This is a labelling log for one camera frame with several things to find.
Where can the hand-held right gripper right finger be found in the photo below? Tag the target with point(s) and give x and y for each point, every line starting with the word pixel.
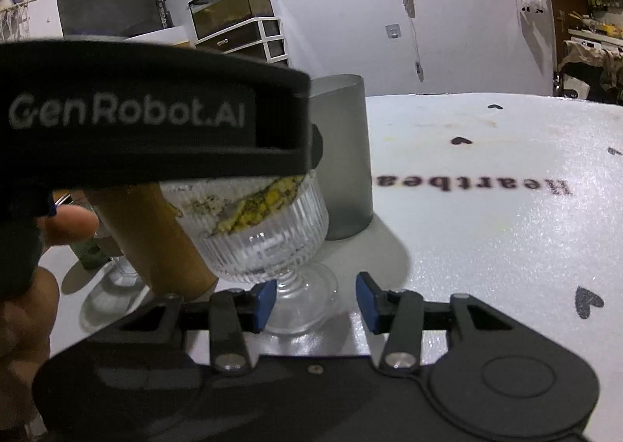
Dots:
pixel 368 306

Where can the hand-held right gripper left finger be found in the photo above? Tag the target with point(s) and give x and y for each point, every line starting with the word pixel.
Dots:
pixel 263 306

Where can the ribbed clear glass cup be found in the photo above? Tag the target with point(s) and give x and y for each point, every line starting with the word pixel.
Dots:
pixel 263 247

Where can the frosted grey cup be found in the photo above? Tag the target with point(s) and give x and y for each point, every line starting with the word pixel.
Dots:
pixel 346 155

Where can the person's left hand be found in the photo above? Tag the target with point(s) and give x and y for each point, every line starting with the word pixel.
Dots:
pixel 24 340

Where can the brown cardboard tube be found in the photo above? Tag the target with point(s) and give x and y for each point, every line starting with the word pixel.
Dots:
pixel 155 237

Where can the green box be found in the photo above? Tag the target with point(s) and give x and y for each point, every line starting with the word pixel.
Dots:
pixel 90 252

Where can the small clear glass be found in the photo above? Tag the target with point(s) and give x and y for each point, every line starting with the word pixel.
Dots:
pixel 120 269

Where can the white drawer unit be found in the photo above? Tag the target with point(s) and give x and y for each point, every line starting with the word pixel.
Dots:
pixel 255 40

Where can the glass fish tank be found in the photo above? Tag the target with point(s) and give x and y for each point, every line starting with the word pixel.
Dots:
pixel 228 6

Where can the white plush toy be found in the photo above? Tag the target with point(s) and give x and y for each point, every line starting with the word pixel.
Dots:
pixel 530 1

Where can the cluttered storage shelf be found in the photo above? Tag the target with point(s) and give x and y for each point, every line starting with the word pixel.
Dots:
pixel 591 8

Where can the macrame wall hanging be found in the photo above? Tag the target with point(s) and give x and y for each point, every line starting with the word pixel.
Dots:
pixel 14 21

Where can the wall socket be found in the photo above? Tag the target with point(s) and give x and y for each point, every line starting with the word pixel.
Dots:
pixel 393 30

